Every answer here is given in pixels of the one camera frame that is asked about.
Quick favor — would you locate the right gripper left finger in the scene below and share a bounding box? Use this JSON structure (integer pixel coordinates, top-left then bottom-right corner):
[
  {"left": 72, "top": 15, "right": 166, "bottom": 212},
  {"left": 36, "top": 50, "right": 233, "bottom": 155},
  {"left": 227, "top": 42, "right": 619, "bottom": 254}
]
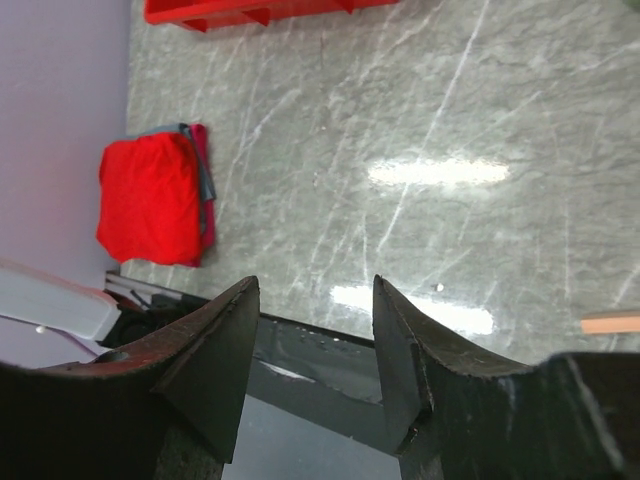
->
[{"left": 1, "top": 276, "right": 260, "bottom": 479}]

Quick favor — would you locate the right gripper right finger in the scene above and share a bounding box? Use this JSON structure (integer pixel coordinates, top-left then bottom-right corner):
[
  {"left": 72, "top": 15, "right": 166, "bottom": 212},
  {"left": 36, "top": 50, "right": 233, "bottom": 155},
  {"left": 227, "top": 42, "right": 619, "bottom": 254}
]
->
[{"left": 372, "top": 277, "right": 639, "bottom": 479}]

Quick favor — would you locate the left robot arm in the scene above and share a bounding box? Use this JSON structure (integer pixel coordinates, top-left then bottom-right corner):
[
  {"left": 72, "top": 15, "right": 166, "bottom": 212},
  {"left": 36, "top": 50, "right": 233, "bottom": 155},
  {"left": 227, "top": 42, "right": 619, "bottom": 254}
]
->
[{"left": 1, "top": 259, "right": 120, "bottom": 341}]

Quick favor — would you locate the red folded cloth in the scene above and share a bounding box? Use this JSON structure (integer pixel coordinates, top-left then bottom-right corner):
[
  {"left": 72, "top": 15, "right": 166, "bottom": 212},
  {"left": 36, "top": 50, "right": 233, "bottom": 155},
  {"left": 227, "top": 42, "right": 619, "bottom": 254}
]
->
[{"left": 96, "top": 123, "right": 216, "bottom": 267}]

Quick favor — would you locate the red plastic bin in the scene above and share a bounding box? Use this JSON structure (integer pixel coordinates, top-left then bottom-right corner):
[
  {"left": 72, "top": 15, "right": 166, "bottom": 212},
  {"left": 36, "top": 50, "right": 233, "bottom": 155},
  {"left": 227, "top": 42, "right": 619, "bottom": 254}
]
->
[{"left": 143, "top": 0, "right": 394, "bottom": 33}]

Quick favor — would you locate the wooden drying rack frame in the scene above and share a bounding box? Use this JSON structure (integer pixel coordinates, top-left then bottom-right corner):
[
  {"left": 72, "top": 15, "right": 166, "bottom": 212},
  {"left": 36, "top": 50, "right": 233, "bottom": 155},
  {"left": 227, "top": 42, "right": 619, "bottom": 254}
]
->
[{"left": 580, "top": 311, "right": 640, "bottom": 335}]

